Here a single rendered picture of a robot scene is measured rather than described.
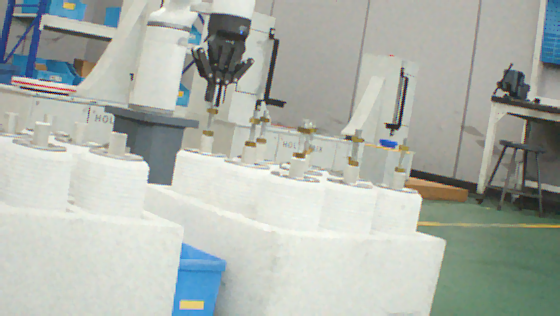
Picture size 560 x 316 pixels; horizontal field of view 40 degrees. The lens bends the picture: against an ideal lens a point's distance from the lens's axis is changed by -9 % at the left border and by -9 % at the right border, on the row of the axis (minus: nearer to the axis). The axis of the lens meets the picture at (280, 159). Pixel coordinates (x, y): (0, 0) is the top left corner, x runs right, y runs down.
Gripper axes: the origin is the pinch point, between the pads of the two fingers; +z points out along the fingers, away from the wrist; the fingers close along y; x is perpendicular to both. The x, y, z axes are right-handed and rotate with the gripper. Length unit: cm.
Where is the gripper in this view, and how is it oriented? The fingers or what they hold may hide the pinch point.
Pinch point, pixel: (215, 95)
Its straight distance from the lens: 146.7
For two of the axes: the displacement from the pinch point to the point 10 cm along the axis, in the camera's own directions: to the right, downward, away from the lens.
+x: -6.5, -1.6, 7.4
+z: -1.8, 9.8, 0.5
